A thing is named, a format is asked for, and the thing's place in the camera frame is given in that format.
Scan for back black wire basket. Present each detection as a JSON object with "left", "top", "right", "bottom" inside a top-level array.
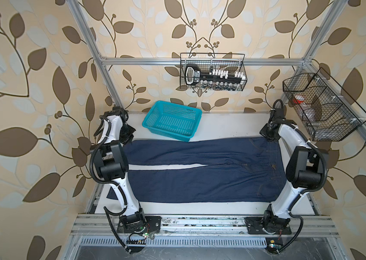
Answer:
[{"left": 180, "top": 52, "right": 248, "bottom": 92}]

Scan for black socket tool set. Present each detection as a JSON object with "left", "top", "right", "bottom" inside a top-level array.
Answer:
[{"left": 183, "top": 63, "right": 248, "bottom": 92}]

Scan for teal plastic basket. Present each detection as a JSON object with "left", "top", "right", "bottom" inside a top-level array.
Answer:
[{"left": 142, "top": 101, "right": 202, "bottom": 142}]

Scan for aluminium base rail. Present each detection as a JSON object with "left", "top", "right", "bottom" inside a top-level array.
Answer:
[{"left": 67, "top": 214, "right": 343, "bottom": 252}]

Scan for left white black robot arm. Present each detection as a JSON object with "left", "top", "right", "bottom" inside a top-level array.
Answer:
[{"left": 89, "top": 106, "right": 148, "bottom": 254}]

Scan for red capped clear container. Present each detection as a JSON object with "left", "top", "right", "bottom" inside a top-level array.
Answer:
[{"left": 292, "top": 95, "right": 305, "bottom": 105}]

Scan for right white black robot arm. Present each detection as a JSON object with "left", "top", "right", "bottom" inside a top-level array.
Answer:
[{"left": 260, "top": 99, "right": 328, "bottom": 255}]

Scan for right black wire basket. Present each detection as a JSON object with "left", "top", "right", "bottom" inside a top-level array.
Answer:
[{"left": 283, "top": 67, "right": 366, "bottom": 141}]

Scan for black wire basket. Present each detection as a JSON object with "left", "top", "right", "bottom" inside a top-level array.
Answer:
[
  {"left": 180, "top": 52, "right": 248, "bottom": 92},
  {"left": 283, "top": 67, "right": 366, "bottom": 141}
]

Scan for dark blue denim trousers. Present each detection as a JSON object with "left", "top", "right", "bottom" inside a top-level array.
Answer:
[{"left": 124, "top": 137, "right": 287, "bottom": 203}]

